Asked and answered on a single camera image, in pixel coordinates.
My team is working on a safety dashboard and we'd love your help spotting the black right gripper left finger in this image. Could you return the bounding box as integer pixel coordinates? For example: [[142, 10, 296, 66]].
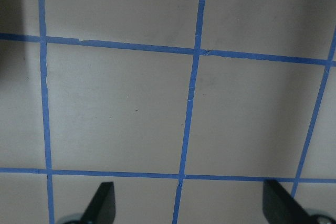
[[79, 182, 116, 224]]

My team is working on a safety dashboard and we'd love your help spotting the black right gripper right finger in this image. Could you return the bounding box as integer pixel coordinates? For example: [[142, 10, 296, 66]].
[[262, 179, 318, 224]]

